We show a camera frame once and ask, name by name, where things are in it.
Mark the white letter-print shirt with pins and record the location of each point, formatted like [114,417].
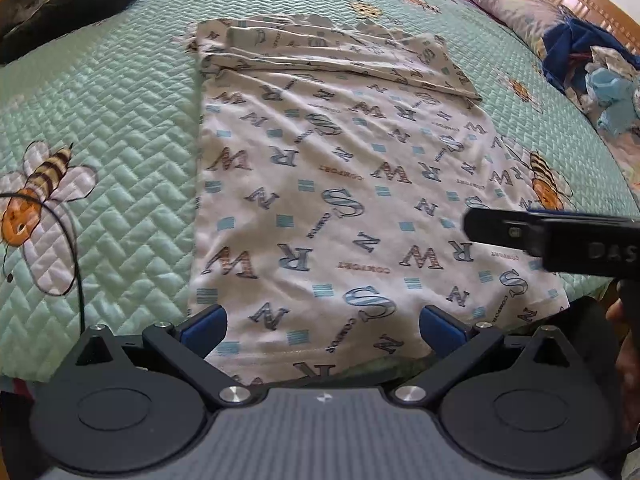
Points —
[336,165]

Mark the white patterned garment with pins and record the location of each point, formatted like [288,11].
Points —
[582,65]

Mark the light blue garment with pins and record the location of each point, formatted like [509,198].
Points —
[618,98]

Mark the green quilted bee bedspread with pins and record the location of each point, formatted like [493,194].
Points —
[102,124]

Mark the navy blue garment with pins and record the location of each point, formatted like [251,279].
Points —
[576,37]

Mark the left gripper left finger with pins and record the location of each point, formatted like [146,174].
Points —
[181,350]

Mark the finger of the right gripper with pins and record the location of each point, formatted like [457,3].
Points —
[521,230]

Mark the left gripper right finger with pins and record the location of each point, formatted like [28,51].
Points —
[458,349]

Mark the person's right hand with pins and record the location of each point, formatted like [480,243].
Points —
[627,361]

